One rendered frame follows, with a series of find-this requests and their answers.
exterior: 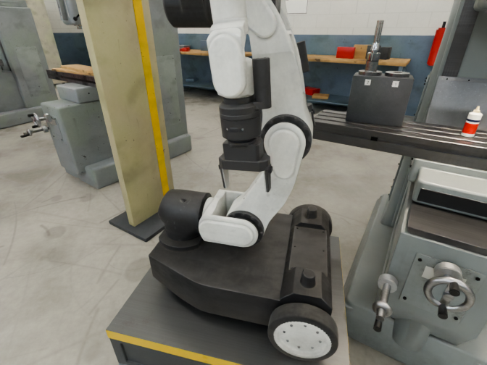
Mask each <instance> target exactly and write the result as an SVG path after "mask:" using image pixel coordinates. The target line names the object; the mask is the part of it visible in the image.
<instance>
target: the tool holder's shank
mask: <svg viewBox="0 0 487 365"><path fill-rule="evenodd" d="M383 23H384V20H378V21H377V25H376V29H375V35H374V39H373V43H372V47H371V50H372V51H371V53H377V52H378V50H379V45H380V37H381V33H382V29H383Z"/></svg>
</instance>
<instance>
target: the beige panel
mask: <svg viewBox="0 0 487 365"><path fill-rule="evenodd" d="M76 3H77V6H78V12H79V15H80V21H81V24H82V27H83V33H84V36H85V40H86V45H87V49H88V54H89V57H90V60H91V66H92V70H93V75H94V79H95V82H96V87H97V91H98V95H99V100H100V103H101V108H102V112H103V115H104V121H105V124H106V128H107V133H108V136H109V142H110V146H111V149H112V154H113V157H114V161H115V166H116V170H117V176H118V179H119V182H120V187H121V191H122V197H123V200H124V203H125V209H126V211H125V212H123V213H121V214H120V215H118V216H116V217H115V218H113V219H111V220H109V223H110V224H111V225H113V226H115V227H117V228H119V229H121V230H123V231H125V232H127V233H129V234H130V235H132V236H134V237H136V238H138V239H140V240H142V241H144V242H147V241H149V240H151V239H152V238H153V237H154V236H156V235H157V234H159V233H160V232H161V231H163V230H164V229H165V224H164V223H163V222H162V221H161V219H160V218H159V215H158V210H159V205H160V203H161V201H162V199H163V197H164V196H165V194H166V192H167V191H169V190H171V189H174V185H173V180H172V170H171V163H170V154H169V148H168V142H167V132H166V127H165V116H164V111H163V105H162V94H161V89H160V84H159V73H158V67H157V58H156V51H155V46H154V36H153V30H152V24H151V15H150V8H149V0H76Z"/></svg>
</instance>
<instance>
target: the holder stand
mask: <svg viewBox="0 0 487 365"><path fill-rule="evenodd" d="M414 80H415V79H414V78H413V76H412V75H410V73H409V72H400V71H387V72H385V74H383V73H382V71H379V70H377V72H366V71H365V70H359V72H356V73H355V74H354V76H353V78H352V83H351V90H350V95H349V102H348V107H347V112H346V119H345V120H346V121H349V122H361V123H368V124H374V125H387V126H394V127H401V126H402V123H403V120H404V115H405V112H406V109H407V104H408V102H409V97H410V94H411V91H412V86H413V83H414Z"/></svg>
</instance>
